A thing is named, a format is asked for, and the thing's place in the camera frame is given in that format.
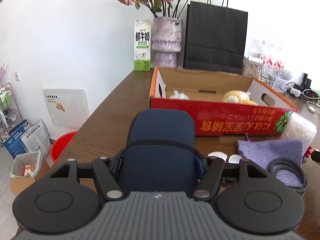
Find purple ceramic vase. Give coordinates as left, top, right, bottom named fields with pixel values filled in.
left=151, top=16, right=183, bottom=68

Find cardboard trash box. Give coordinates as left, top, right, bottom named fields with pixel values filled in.
left=9, top=151, right=50, bottom=195

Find translucent cotton swab box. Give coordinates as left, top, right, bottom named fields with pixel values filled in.
left=280, top=112, right=317, bottom=154

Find red plastic bucket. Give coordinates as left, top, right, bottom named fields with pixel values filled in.
left=49, top=132, right=76, bottom=162

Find white cable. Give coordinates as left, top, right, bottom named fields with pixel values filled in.
left=305, top=100, right=320, bottom=117

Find clear jar with pellets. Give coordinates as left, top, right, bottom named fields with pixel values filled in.
left=242, top=56, right=263, bottom=78

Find white round speaker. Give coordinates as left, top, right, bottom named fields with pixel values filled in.
left=281, top=70, right=292, bottom=80

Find green white milk carton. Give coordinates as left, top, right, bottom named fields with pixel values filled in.
left=134, top=19, right=151, bottom=71

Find white power adapter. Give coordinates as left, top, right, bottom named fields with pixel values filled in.
left=290, top=88, right=301, bottom=98

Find red cardboard box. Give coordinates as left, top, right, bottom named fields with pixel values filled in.
left=149, top=67, right=298, bottom=136

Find metal wire shelf rack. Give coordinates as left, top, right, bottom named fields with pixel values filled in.
left=0, top=83, right=23, bottom=142

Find white round lid right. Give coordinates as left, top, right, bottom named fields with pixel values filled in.
left=228, top=154, right=241, bottom=164

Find empty glass cup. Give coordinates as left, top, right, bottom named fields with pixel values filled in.
left=261, top=64, right=277, bottom=87

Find navy blue pouch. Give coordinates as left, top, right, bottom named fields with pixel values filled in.
left=117, top=109, right=201, bottom=195

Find black paper bag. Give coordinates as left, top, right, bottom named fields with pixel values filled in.
left=183, top=0, right=248, bottom=74

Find black device stand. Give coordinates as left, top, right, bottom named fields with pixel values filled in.
left=300, top=73, right=311, bottom=89

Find black braided cable coil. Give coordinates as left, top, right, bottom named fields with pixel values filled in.
left=267, top=158, right=309, bottom=197

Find white wall panel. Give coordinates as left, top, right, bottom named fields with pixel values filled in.
left=43, top=88, right=90, bottom=129

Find purple cloth bag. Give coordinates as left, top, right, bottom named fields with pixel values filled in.
left=236, top=133, right=304, bottom=189

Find blue white paper bags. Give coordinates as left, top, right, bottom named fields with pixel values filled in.
left=3, top=119, right=51, bottom=159

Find orange white plush toy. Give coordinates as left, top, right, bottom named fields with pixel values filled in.
left=222, top=90, right=258, bottom=106

